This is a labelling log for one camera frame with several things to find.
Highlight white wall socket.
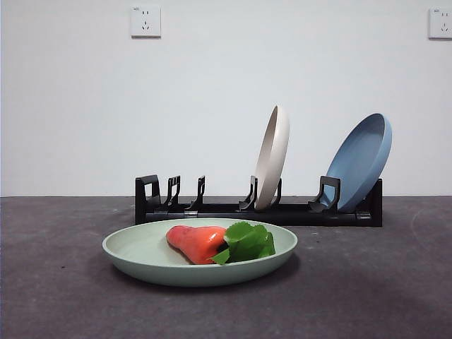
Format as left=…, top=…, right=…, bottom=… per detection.
left=427, top=7, right=452, bottom=40
left=130, top=5, right=162, bottom=39

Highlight blue plate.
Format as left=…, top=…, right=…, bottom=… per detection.
left=324, top=112, right=393, bottom=212

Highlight orange carrot with green leaves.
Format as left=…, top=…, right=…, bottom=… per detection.
left=165, top=220, right=277, bottom=266

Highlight black plate rack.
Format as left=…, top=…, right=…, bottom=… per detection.
left=134, top=174, right=383, bottom=228

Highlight beige plate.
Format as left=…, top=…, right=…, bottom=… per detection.
left=254, top=104, right=291, bottom=210

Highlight green plate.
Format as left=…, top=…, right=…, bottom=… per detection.
left=102, top=218, right=299, bottom=287

